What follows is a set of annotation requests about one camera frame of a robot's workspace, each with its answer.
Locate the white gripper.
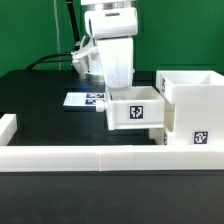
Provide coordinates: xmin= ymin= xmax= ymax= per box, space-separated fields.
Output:
xmin=97 ymin=37 xmax=133 ymax=90

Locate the white drawer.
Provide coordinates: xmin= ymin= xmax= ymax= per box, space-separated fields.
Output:
xmin=149 ymin=128 xmax=173 ymax=145
xmin=96 ymin=86 xmax=165 ymax=130

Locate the white drawer cabinet box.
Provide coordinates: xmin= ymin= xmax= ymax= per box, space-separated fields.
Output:
xmin=156 ymin=70 xmax=224 ymax=145

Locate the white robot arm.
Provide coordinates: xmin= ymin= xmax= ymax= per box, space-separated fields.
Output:
xmin=72 ymin=0 xmax=138 ymax=91

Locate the white marker sheet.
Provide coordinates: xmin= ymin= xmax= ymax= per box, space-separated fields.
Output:
xmin=63 ymin=92 xmax=105 ymax=107

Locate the white left fence block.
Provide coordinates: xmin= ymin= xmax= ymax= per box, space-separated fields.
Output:
xmin=0 ymin=114 xmax=17 ymax=146

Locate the grey thin cable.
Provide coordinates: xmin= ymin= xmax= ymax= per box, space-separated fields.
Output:
xmin=53 ymin=0 xmax=62 ymax=71

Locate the black hose cable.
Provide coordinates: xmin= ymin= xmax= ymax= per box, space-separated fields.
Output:
xmin=25 ymin=0 xmax=83 ymax=71

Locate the white front fence wall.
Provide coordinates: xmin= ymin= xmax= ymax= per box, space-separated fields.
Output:
xmin=0 ymin=145 xmax=224 ymax=172

